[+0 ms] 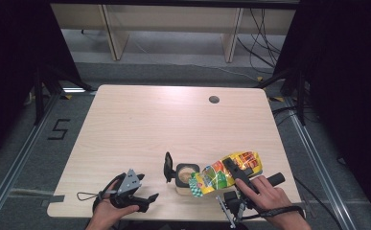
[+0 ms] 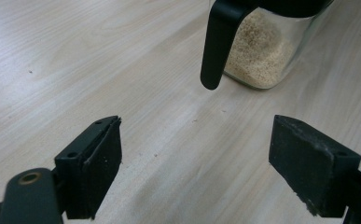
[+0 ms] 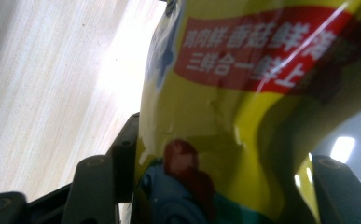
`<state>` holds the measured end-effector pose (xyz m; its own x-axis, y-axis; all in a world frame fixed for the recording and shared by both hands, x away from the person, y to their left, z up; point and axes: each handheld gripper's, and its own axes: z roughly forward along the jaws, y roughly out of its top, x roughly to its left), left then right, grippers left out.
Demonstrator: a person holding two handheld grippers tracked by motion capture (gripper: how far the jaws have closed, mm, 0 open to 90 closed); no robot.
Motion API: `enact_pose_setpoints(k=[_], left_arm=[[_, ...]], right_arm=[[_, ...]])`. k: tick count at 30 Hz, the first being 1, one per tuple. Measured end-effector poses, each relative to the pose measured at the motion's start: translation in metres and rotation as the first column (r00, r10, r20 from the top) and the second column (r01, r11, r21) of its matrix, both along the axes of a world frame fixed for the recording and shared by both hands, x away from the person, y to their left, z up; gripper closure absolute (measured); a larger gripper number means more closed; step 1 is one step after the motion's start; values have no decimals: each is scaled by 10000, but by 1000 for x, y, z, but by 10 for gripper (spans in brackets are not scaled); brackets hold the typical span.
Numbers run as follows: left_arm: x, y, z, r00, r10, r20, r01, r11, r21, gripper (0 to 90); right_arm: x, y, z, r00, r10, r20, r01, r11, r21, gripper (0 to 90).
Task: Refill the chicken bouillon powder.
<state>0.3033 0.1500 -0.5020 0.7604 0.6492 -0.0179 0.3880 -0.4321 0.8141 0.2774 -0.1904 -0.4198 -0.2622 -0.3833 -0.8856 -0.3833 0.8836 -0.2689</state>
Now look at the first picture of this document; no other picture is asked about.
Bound black metal stand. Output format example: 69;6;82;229
254;67;308;127
33;63;97;127

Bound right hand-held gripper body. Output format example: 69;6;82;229
216;172;286;230

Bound light wooden shelf unit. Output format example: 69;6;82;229
50;3;297;63

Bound black wrist strap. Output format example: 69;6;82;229
241;205;306;222

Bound black floor cable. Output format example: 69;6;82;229
292;176;345;230

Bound colourful printed snack pouch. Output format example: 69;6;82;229
188;150;264;198

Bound bundle of black cables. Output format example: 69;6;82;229
236;8;287;77

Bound glass jar with black lid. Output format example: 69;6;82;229
163;150;202;196

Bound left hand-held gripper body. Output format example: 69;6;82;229
108;169;143;212

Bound white floor cable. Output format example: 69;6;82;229
170;61;258;82

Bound black curtain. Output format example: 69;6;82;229
272;0;371;224
0;0;82;164

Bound person's left hand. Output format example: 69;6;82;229
85;180;141;230

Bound thin black cord loop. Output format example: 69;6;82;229
76;191;104;202

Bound person's right hand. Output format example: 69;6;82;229
235;174;290;222

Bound aluminium floor rail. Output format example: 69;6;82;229
0;93;61;230
283;95;371;230

